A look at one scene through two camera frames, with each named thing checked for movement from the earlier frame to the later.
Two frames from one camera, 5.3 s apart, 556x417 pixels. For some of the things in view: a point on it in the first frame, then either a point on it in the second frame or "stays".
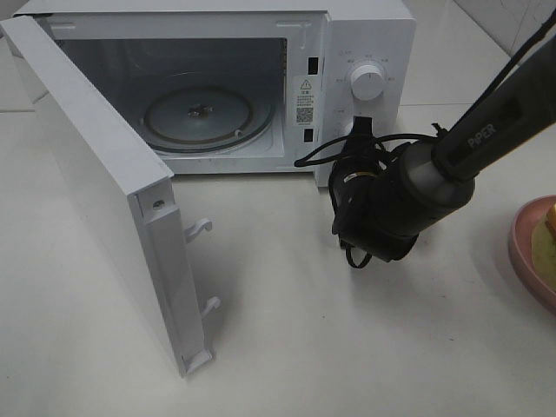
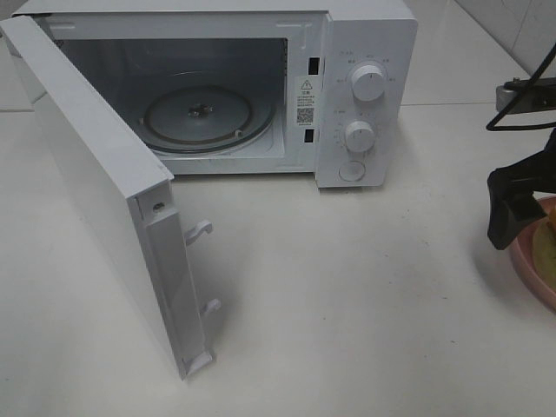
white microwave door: x=128 y=187 stays
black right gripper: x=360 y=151 to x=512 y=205
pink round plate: x=520 y=250 stays
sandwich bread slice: x=544 y=247 stays
